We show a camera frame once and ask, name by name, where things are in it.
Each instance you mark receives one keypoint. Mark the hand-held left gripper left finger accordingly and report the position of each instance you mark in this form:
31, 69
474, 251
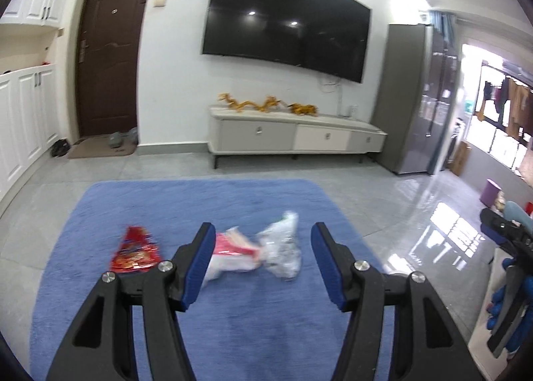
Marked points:
199, 268

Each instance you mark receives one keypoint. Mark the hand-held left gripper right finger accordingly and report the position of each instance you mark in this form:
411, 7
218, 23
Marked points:
329, 268

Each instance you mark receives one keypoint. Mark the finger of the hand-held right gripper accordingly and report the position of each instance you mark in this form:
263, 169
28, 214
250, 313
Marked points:
493, 223
510, 310

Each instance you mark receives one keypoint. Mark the red and white packet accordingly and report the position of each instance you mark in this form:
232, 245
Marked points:
233, 256

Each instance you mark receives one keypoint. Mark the clear plastic bag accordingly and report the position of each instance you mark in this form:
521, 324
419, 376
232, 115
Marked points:
281, 245

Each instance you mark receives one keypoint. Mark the red snack packet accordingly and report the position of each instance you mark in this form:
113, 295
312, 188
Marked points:
135, 254

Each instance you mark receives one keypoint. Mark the light blue object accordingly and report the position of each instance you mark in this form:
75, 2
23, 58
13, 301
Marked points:
515, 210

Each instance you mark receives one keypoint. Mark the purple stool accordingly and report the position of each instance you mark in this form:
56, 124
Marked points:
490, 193

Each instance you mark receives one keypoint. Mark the cardboard box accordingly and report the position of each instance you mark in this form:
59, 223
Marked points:
461, 158

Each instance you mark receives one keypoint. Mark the balcony window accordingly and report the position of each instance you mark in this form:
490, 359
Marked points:
499, 143

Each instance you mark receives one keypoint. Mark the blue fluffy mat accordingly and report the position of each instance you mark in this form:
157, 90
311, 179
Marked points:
258, 322

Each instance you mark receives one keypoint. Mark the hanging clothes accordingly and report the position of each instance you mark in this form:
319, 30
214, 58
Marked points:
514, 104

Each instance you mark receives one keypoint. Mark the white television stand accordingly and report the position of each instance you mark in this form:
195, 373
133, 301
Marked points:
291, 135

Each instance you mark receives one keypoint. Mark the grey double-door refrigerator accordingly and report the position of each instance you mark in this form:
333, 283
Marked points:
404, 102

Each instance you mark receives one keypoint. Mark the grey bag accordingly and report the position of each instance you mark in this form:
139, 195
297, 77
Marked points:
118, 138

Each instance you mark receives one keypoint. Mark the brown door mat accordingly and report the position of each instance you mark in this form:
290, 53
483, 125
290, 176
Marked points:
100, 150

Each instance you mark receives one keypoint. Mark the short gold dragon figurine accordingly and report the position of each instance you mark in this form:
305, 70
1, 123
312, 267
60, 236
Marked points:
304, 109

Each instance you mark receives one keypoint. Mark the long gold dragon figurine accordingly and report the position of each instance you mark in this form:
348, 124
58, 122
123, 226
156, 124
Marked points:
241, 105

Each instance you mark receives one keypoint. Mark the black shoes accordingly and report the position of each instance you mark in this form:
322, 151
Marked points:
59, 148

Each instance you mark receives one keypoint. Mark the blue curtain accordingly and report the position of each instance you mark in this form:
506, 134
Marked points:
445, 29

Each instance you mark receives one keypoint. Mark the brown entrance door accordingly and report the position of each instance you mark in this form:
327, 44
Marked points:
112, 60

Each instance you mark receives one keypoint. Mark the black wall television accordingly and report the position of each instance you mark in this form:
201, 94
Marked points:
287, 19

